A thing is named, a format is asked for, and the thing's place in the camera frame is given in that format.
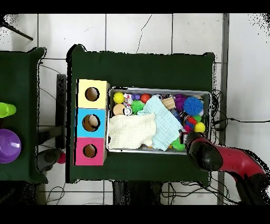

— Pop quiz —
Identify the grey box with red button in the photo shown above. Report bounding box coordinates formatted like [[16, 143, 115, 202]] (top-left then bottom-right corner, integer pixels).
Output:
[[36, 147, 66, 172]]

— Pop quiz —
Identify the dark green table cloth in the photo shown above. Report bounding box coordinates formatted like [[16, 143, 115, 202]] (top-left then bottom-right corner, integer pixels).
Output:
[[0, 46, 49, 183], [65, 43, 216, 184]]

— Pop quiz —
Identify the light blue waffle cloth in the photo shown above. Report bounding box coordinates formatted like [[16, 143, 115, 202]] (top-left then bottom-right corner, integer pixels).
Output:
[[137, 95, 184, 151]]

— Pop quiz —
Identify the green spiky ball with eyes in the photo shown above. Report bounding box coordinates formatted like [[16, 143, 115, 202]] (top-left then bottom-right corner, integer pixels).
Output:
[[130, 99, 146, 115]]

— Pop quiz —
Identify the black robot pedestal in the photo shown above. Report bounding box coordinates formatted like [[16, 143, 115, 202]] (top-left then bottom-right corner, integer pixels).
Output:
[[112, 180, 163, 205]]

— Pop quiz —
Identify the tan round disc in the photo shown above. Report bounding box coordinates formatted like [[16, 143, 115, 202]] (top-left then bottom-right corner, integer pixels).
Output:
[[112, 103, 126, 116]]

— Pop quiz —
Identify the cream waffle cloth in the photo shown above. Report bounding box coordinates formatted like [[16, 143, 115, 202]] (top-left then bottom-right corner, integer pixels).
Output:
[[108, 113, 157, 150]]

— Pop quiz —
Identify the shallow clear mesh bin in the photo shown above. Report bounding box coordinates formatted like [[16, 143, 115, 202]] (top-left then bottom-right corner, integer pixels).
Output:
[[106, 86, 212, 156]]

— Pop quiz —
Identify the plain green spiky ball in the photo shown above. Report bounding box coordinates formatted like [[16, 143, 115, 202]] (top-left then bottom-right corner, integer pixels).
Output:
[[170, 137, 186, 151]]

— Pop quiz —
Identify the black rod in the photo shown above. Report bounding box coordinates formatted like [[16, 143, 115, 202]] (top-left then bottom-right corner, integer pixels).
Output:
[[0, 21, 34, 41]]

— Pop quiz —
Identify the large blue spiky ball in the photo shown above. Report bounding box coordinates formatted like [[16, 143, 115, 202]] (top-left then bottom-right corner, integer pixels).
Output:
[[182, 96, 205, 117]]

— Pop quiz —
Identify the lime green cup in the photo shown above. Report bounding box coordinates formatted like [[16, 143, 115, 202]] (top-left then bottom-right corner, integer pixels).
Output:
[[0, 102, 17, 118]]

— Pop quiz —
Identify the yellow plastic ball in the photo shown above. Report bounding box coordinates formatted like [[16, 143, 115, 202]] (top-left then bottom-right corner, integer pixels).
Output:
[[113, 91, 126, 104], [194, 122, 206, 133]]

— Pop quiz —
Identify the purple plastic bowl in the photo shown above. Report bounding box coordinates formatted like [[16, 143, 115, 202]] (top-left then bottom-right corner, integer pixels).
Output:
[[0, 128, 22, 164]]

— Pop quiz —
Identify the orange-red ball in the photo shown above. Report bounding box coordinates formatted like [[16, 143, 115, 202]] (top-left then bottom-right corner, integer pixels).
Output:
[[140, 93, 152, 104]]

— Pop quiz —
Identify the wooden box with three holes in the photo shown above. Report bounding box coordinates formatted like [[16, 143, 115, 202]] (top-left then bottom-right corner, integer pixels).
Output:
[[73, 79, 110, 166]]

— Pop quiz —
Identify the striped wooden block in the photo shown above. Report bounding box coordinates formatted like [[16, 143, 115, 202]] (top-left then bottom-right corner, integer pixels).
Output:
[[161, 97, 176, 110]]

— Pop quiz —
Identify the multicolour spiky caterpillar toy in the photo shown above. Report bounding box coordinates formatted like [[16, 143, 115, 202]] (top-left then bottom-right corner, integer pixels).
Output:
[[182, 114, 203, 133]]

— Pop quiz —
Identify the black power cable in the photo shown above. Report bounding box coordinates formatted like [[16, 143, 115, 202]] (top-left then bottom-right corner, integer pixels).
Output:
[[211, 117, 270, 130]]

